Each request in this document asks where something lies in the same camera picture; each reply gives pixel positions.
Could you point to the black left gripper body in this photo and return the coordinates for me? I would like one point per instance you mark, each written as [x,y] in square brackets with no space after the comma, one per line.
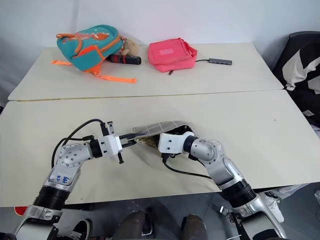
[108,128]

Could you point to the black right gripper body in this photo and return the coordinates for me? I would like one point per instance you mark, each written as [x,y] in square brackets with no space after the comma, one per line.
[183,130]

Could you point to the grey plaid pouch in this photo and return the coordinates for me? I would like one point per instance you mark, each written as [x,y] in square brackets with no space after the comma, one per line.
[155,127]

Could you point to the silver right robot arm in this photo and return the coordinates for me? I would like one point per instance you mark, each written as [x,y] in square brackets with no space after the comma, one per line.
[220,162]

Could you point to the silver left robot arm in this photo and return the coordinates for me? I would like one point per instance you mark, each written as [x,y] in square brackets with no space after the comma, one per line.
[71,156]

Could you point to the black and red folding umbrella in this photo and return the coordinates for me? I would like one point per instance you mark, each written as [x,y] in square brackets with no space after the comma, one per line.
[125,60]

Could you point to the pink fabric bag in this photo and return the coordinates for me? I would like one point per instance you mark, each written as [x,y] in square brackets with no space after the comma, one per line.
[170,55]

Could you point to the dark rounded shape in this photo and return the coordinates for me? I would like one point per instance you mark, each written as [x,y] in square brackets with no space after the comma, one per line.
[135,225]
[193,226]

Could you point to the teal backpack with orange trim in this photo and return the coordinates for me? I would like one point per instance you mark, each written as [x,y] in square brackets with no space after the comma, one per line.
[95,47]

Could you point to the brown plush toy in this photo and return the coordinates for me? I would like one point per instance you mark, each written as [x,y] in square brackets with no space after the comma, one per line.
[131,47]

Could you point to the black sneaker with white sole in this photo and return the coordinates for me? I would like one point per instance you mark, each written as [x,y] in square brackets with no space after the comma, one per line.
[81,228]

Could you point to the red object under table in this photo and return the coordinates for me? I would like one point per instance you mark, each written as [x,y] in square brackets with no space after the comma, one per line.
[20,210]

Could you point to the black chair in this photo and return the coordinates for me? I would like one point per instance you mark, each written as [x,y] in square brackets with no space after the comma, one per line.
[287,65]

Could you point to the black and white cloth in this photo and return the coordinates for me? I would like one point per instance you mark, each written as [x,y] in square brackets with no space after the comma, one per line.
[297,65]

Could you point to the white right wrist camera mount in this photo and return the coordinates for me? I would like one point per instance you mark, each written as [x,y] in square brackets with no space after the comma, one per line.
[171,142]

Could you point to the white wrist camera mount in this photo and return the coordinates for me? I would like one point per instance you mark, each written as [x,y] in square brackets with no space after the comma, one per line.
[110,146]
[171,142]

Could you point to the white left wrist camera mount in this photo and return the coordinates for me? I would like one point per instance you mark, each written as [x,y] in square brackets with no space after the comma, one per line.
[110,146]

